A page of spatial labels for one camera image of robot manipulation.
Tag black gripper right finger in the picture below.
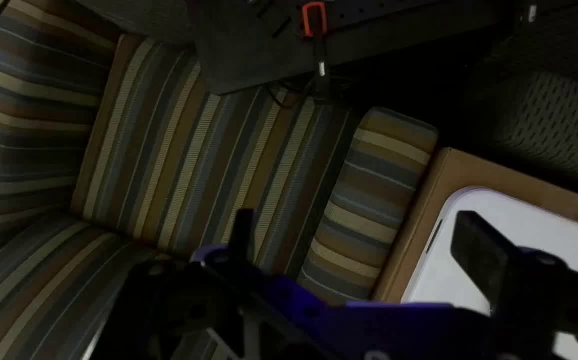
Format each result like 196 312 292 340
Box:
451 210 525 316

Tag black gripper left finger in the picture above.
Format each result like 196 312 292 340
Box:
227 207 259 267

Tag striped fabric sofa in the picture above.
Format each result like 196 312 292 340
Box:
0 0 440 360

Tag black power strip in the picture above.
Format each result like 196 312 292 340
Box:
246 0 504 43

